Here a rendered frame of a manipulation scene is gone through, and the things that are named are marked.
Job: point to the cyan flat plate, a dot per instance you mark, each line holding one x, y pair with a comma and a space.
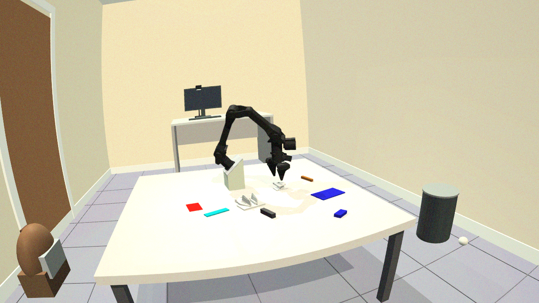
216, 212

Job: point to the small blue block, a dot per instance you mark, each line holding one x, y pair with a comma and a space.
340, 213

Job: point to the blue flat rectangular plate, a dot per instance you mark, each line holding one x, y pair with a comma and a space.
327, 194

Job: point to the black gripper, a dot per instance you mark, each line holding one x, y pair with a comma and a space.
276, 161

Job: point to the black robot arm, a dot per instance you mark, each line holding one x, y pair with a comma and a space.
277, 137

